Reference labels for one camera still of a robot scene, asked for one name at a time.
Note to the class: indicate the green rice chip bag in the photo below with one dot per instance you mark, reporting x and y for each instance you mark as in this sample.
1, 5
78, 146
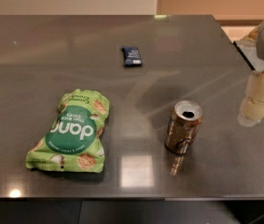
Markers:
73, 142

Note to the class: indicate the dark blue rxbar wrapper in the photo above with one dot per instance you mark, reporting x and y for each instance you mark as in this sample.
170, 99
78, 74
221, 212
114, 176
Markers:
131, 56

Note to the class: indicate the brown soda can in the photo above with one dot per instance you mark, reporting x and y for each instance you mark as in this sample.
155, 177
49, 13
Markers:
184, 123

